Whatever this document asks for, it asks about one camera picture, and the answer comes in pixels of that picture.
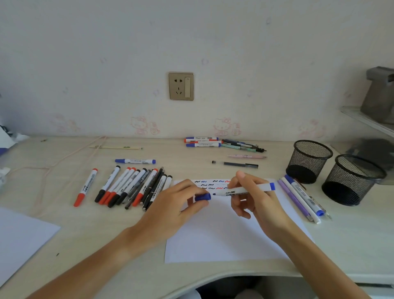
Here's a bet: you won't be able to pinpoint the person's left forearm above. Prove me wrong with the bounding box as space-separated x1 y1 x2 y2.
27 228 145 299

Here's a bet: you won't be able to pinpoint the red-capped white marker pen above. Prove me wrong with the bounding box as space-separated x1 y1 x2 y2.
73 168 99 207
98 167 132 205
103 167 137 206
132 168 158 207

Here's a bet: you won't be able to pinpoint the light wooden table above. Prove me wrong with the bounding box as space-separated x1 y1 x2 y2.
0 135 394 299

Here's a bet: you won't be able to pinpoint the blank white paper sheet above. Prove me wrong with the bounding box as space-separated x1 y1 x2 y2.
0 207 61 289

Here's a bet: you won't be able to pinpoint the thin pink cord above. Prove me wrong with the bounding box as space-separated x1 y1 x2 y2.
6 136 107 210

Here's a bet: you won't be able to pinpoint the white paper sheet with squiggles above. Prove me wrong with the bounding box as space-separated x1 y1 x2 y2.
164 178 314 264

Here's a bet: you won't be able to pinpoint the black mesh cup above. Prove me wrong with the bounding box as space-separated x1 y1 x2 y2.
285 140 334 185
321 154 387 207

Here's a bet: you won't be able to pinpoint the person's right hand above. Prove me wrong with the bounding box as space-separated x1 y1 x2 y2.
227 171 296 244

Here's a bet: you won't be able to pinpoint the white plastic bag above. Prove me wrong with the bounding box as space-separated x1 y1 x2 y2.
0 123 30 156

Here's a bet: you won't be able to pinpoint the white slim pen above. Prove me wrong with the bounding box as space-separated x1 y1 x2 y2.
280 177 322 225

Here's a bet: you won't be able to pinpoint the clear acrylic rack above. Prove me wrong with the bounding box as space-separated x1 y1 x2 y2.
331 106 394 185

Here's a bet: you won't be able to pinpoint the paper-wrapped chopsticks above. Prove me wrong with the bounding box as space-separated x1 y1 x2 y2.
89 145 143 150

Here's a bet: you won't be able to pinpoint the person's right forearm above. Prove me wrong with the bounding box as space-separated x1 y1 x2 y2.
277 225 370 299

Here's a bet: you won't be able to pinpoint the purple slim pen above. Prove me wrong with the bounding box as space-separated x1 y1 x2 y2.
278 179 314 222

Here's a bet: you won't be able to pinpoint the black gel pen clear grip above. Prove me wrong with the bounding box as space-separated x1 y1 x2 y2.
211 160 259 169

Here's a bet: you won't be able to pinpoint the black slim pen silver tip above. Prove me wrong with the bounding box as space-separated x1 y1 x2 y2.
143 171 165 210
141 167 165 205

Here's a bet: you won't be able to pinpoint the pile of assorted pens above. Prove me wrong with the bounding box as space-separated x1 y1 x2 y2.
184 136 267 154

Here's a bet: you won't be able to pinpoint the person's left hand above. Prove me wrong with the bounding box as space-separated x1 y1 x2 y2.
129 179 212 250

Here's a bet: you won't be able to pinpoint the gold wall socket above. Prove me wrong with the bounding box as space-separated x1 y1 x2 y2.
168 71 195 101

